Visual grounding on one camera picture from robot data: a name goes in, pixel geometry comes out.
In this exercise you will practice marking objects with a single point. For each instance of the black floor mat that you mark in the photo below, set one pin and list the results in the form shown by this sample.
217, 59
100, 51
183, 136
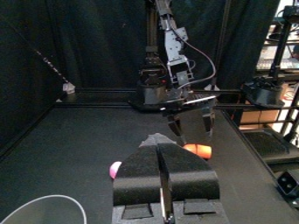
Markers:
266, 144

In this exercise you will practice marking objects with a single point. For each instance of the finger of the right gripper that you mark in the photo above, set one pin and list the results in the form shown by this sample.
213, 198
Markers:
175, 127
209, 119

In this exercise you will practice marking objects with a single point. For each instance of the black corner bracket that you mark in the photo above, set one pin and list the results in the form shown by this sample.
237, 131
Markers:
287, 183

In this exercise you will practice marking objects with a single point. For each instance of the pink toy item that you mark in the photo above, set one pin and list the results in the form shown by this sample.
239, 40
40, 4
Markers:
114, 169

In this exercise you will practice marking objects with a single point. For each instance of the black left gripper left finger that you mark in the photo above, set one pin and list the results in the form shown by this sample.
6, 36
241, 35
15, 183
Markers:
137, 175

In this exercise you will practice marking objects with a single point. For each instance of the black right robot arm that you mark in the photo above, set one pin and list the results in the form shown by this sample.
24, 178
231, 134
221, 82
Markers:
171, 43

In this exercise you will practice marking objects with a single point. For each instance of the orange toy carrot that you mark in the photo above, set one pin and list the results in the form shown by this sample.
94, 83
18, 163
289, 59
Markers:
201, 150

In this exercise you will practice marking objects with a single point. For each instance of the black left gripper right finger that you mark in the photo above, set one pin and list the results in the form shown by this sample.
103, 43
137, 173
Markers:
191, 178

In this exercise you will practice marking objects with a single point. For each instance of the brown wooden box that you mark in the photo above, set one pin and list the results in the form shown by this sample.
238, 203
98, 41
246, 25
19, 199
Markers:
259, 116

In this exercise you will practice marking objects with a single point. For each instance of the white tape piece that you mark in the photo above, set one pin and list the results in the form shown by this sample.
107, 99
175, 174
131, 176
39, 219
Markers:
68, 87

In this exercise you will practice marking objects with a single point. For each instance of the grey bowl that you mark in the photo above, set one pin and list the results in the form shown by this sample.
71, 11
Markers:
47, 211

